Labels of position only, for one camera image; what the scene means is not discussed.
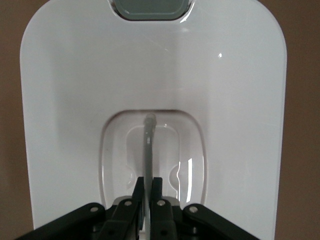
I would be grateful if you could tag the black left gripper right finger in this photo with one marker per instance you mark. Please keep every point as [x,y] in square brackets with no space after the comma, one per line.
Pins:
[170,220]

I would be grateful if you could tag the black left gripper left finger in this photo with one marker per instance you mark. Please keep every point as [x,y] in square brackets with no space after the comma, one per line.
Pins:
[120,220]

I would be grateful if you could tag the white box lid grey clasps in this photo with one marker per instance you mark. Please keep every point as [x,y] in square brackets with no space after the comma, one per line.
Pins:
[150,75]

